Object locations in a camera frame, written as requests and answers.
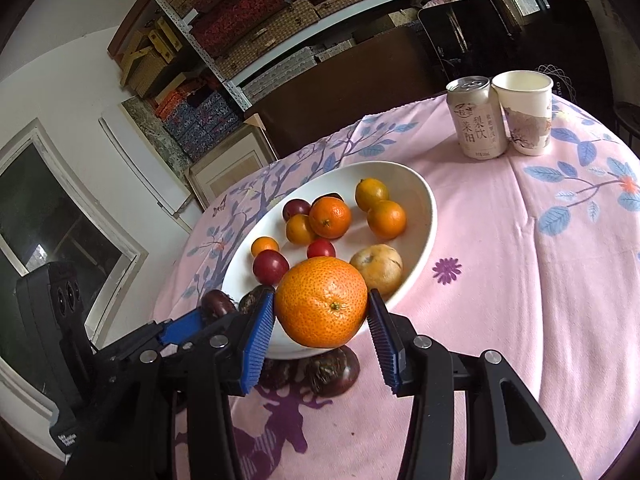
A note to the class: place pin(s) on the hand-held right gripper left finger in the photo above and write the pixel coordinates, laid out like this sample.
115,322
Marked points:
257,347

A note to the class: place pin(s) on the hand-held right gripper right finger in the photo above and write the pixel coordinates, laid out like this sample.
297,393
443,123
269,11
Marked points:
384,350

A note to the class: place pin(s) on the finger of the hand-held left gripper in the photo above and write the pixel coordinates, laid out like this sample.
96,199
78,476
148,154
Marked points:
225,324
180,327

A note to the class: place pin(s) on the large orange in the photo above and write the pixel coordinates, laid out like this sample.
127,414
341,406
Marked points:
320,305

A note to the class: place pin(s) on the orange kumquat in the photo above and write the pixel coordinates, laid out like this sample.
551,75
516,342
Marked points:
371,194
264,246
300,230

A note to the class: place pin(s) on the white round plate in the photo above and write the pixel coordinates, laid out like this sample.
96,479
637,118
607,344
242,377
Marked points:
415,205

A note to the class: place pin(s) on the dark water chestnut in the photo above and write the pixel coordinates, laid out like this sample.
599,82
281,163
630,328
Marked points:
218,303
250,300
332,370

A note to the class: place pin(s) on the dark red plum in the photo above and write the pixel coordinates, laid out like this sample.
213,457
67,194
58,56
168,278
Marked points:
320,248
270,266
294,208

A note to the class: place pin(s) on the yellow brown pear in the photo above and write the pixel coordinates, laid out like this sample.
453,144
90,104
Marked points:
376,268

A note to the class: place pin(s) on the white framed dark window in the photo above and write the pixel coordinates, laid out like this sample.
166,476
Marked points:
60,210

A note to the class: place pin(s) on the pink printed tablecloth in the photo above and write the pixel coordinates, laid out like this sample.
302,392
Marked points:
475,285

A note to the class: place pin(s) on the small orange mandarin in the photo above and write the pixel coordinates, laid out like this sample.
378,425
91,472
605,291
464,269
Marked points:
329,217
386,219

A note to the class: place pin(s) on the white board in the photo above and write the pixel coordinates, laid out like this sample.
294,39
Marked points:
145,165

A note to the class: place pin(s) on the green marble slab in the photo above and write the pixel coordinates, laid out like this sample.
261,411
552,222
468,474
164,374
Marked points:
150,125

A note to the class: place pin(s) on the stack of blue patterned boxes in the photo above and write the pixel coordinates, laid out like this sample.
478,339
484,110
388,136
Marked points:
205,117

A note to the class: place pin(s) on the dark brown wooden board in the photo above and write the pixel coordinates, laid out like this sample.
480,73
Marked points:
310,110

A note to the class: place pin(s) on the white drink can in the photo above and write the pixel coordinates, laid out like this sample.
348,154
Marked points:
477,120

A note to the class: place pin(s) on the row of pale patterned boxes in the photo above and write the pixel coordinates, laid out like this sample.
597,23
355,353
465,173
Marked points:
290,72

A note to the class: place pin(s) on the stack of tan woven boxes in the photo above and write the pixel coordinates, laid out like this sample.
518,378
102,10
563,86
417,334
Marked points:
150,55

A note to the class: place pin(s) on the white metal shelf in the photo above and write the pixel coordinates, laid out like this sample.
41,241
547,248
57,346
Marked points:
200,50

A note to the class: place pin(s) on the white paper cup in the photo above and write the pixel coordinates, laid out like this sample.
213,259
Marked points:
525,110

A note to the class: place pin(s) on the black glossy panel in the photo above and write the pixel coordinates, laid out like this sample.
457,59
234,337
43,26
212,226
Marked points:
450,50

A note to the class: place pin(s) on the red brocade box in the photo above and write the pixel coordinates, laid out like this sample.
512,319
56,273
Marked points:
240,15

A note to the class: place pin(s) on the wooden chair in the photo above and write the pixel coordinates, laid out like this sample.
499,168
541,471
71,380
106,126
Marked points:
627,120

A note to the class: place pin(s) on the pale wooden picture frame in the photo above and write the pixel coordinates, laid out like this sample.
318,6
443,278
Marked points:
225,165

